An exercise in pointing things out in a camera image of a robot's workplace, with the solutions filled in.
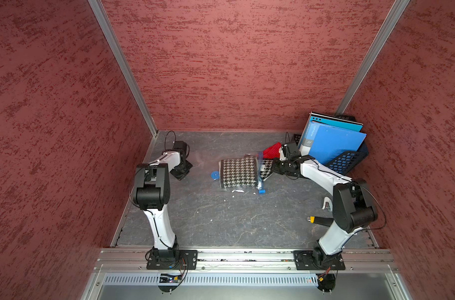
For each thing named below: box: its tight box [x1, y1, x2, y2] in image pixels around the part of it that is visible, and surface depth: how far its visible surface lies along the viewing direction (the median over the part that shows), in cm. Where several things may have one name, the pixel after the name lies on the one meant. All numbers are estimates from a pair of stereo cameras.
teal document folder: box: [301, 111, 364, 137], surface depth 87 cm
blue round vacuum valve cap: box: [210, 170, 220, 180], surface depth 102 cm
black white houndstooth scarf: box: [220, 154, 274, 190], surface depth 97 cm
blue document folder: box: [298, 121, 367, 164], surface depth 87 cm
